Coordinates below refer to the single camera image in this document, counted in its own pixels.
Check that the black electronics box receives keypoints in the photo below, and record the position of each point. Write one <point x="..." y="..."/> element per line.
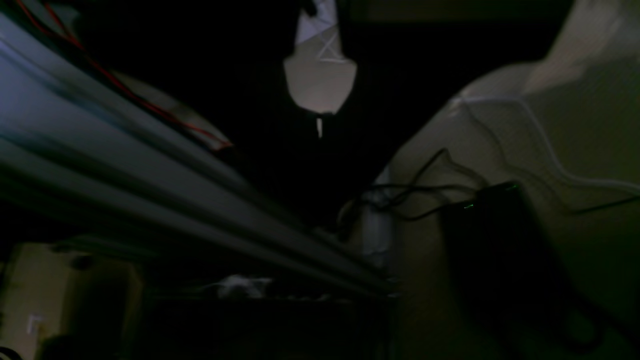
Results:
<point x="506" y="273"/>

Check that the aluminium frame rail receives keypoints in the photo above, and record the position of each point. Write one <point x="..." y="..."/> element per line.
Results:
<point x="78" y="151"/>

